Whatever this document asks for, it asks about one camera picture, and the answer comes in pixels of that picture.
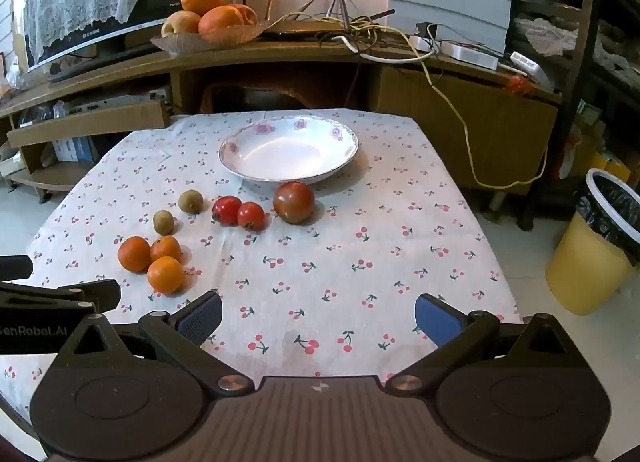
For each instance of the short white power strip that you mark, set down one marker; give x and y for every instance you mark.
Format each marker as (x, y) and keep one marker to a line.
(527, 64)

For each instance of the small red ornament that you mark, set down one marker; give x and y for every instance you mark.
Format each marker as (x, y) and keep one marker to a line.
(517, 85)

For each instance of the long white power strip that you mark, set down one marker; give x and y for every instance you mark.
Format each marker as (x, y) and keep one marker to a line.
(472, 55)

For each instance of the clear glass fruit dish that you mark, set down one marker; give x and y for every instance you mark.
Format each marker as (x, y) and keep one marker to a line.
(195, 41)

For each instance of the yellow apple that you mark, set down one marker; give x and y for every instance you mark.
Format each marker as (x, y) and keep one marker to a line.
(179, 24)

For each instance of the black router with antennas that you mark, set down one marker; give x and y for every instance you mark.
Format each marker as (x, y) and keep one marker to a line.
(305, 31)

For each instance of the dark metal shelf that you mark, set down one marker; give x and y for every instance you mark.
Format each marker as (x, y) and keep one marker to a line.
(587, 16)

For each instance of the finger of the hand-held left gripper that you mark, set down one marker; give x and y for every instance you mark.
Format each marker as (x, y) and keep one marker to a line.
(100, 294)
(15, 268)

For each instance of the brown kiwi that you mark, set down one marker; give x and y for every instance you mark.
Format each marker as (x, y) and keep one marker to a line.
(163, 222)
(191, 202)

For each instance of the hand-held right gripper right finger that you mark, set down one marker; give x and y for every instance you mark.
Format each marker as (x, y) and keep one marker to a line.
(440, 319)

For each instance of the wooden television cabinet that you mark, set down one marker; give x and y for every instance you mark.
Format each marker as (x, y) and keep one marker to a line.
(310, 50)

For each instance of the cherry print tablecloth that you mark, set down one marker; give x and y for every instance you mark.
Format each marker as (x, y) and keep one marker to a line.
(320, 262)

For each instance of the black power adapter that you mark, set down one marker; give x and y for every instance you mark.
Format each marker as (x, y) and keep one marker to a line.
(425, 30)

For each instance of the white floral plate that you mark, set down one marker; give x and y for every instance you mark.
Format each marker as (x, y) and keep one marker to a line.
(285, 154)

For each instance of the small orange tangerine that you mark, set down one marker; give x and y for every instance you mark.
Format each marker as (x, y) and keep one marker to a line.
(165, 275)
(167, 248)
(134, 254)

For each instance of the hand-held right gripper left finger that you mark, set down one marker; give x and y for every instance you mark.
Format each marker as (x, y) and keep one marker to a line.
(202, 318)

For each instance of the blue and white box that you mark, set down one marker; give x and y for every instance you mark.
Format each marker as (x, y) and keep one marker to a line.
(75, 149)

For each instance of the reddish apple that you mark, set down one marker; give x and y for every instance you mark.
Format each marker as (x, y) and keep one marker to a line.
(247, 15)

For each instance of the small red tomato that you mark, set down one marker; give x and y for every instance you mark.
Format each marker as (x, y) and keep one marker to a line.
(227, 211)
(251, 216)

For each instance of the yellow trash bin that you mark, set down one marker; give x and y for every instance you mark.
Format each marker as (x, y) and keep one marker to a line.
(585, 267)

